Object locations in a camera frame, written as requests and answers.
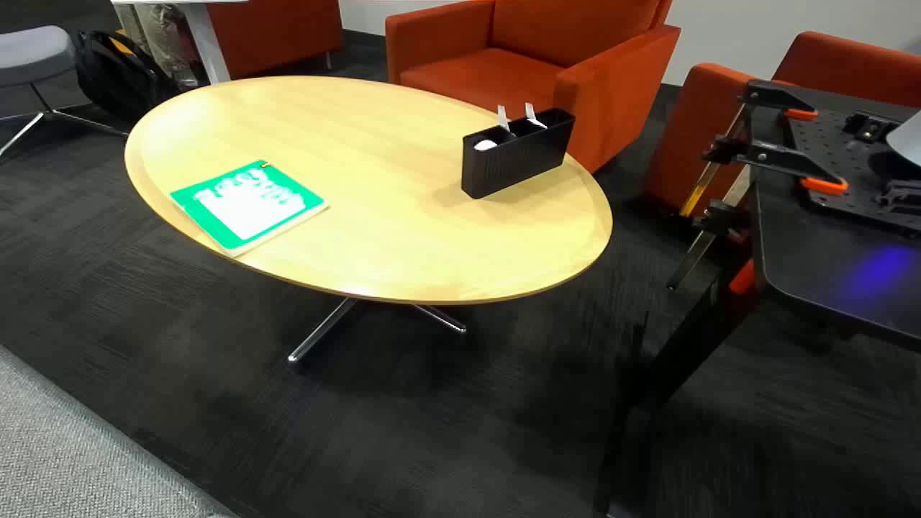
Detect orange chair behind white table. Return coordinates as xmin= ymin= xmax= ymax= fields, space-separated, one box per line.
xmin=207 ymin=0 xmax=346 ymax=79

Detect black mounting bracket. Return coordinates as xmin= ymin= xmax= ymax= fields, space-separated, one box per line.
xmin=840 ymin=111 xmax=902 ymax=147
xmin=873 ymin=176 xmax=921 ymax=218

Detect black clamp with orange handle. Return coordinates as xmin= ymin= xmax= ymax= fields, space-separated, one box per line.
xmin=664 ymin=138 xmax=851 ymax=292
xmin=677 ymin=79 xmax=821 ymax=221

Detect white table with angled leg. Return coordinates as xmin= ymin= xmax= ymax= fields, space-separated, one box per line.
xmin=110 ymin=0 xmax=254 ymax=87

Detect black slotted cutlery box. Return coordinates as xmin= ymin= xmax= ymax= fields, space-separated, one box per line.
xmin=459 ymin=105 xmax=578 ymax=200

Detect grey chair with metal legs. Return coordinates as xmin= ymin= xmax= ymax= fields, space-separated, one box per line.
xmin=0 ymin=22 xmax=126 ymax=157

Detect green book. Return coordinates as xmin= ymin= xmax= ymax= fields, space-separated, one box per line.
xmin=166 ymin=157 xmax=330 ymax=255

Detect orange armchair with wide seat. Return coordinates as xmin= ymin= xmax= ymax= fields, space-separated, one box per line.
xmin=382 ymin=0 xmax=686 ymax=176

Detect orange armchair beside robot stand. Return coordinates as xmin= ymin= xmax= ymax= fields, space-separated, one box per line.
xmin=641 ymin=29 xmax=921 ymax=216

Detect chrome table base legs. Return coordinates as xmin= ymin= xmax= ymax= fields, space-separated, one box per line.
xmin=286 ymin=295 xmax=471 ymax=367

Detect black backpack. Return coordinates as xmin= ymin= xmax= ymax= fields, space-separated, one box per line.
xmin=71 ymin=26 xmax=182 ymax=126

